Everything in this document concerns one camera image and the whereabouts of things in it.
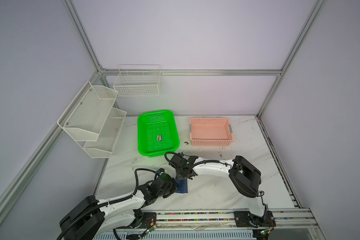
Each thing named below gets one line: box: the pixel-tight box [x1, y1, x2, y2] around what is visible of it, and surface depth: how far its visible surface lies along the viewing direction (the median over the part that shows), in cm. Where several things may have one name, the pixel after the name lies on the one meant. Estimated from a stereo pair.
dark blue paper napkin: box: [175, 176, 188, 194], surface depth 85 cm
